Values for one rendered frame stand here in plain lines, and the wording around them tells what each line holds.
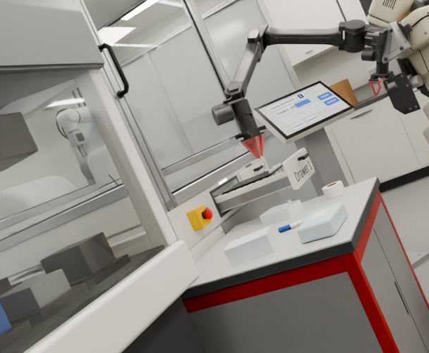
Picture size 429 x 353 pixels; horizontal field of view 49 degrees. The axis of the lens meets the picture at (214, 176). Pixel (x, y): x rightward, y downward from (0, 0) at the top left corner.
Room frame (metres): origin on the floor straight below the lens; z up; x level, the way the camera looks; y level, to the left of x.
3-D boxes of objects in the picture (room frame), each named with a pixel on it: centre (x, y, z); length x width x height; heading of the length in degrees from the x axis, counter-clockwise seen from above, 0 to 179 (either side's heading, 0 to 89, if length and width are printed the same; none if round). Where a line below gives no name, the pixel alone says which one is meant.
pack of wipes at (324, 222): (1.21, -0.21, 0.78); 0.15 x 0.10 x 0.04; 148
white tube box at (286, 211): (1.60, -0.16, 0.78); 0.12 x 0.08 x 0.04; 47
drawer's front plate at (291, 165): (1.81, -0.32, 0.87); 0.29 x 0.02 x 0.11; 152
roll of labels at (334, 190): (1.57, -0.35, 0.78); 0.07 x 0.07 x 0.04
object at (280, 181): (1.91, -0.13, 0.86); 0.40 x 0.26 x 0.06; 62
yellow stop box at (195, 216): (1.66, 0.11, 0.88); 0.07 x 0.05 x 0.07; 152
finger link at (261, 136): (1.59, -0.17, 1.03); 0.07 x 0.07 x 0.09; 45
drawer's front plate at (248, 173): (2.24, -0.18, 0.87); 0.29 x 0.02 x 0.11; 152
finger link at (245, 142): (1.60, -0.18, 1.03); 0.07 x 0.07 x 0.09; 45
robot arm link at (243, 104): (1.60, -0.17, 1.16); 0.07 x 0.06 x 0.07; 97
